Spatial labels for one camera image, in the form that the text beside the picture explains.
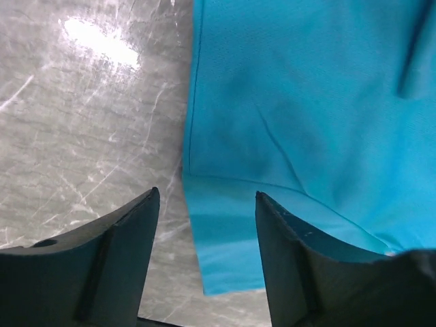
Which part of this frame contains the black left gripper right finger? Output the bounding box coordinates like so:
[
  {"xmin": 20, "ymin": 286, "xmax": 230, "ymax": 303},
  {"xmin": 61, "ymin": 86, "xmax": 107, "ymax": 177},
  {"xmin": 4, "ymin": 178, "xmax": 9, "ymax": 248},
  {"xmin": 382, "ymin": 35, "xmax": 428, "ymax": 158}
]
[{"xmin": 255, "ymin": 192, "xmax": 435, "ymax": 326}]

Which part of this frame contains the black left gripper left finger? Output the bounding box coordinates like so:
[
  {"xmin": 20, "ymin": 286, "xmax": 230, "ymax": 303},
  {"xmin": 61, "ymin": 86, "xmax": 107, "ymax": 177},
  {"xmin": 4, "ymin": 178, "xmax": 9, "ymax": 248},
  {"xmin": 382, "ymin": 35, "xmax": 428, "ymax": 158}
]
[{"xmin": 1, "ymin": 188, "xmax": 159, "ymax": 326}]

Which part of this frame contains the teal t-shirt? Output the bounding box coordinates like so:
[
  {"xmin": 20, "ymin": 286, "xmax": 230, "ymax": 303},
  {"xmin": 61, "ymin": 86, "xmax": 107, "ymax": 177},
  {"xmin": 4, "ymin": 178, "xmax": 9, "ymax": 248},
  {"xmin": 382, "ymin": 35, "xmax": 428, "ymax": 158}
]
[{"xmin": 183, "ymin": 1, "xmax": 435, "ymax": 295}]

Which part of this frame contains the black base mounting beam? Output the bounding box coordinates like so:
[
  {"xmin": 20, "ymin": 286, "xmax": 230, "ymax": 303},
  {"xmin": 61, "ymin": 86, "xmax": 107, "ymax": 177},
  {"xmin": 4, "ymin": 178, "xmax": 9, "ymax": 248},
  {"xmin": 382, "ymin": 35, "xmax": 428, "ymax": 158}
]
[{"xmin": 136, "ymin": 317, "xmax": 183, "ymax": 327}]

